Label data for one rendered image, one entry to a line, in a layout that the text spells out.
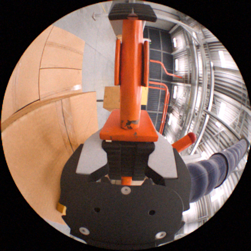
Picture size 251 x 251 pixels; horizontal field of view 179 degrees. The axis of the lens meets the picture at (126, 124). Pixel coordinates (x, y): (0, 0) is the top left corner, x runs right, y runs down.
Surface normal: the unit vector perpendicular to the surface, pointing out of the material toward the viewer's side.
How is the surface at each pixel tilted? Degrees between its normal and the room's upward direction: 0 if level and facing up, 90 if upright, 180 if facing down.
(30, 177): 0
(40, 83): 0
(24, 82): 0
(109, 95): 90
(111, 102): 90
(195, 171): 109
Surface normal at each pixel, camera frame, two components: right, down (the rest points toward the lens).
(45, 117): 1.00, 0.04
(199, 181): -0.33, -0.66
